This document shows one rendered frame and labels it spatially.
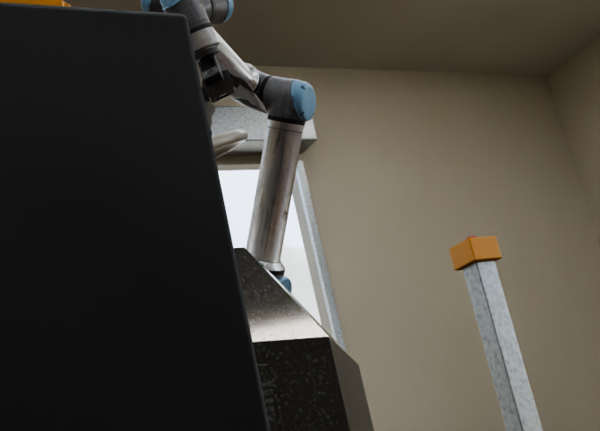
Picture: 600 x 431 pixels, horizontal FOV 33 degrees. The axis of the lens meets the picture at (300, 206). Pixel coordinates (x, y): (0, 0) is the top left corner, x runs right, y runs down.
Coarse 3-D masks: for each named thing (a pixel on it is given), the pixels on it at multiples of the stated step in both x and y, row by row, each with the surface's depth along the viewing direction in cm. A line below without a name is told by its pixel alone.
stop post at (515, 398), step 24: (480, 240) 332; (456, 264) 336; (480, 264) 331; (480, 288) 329; (480, 312) 329; (504, 312) 328; (504, 336) 324; (504, 360) 320; (504, 384) 320; (528, 384) 321; (504, 408) 320; (528, 408) 318
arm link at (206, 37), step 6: (198, 30) 236; (204, 30) 237; (210, 30) 238; (192, 36) 236; (198, 36) 236; (204, 36) 237; (210, 36) 237; (216, 36) 240; (192, 42) 236; (198, 42) 236; (204, 42) 236; (210, 42) 237; (216, 42) 238; (198, 48) 236; (204, 48) 238
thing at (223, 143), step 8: (240, 128) 236; (216, 136) 225; (224, 136) 226; (232, 136) 228; (240, 136) 232; (216, 144) 223; (224, 144) 226; (232, 144) 249; (240, 144) 247; (216, 152) 256; (224, 152) 254
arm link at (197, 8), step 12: (168, 0) 237; (180, 0) 236; (192, 0) 237; (204, 0) 241; (168, 12) 238; (180, 12) 236; (192, 12) 236; (204, 12) 239; (192, 24) 236; (204, 24) 237
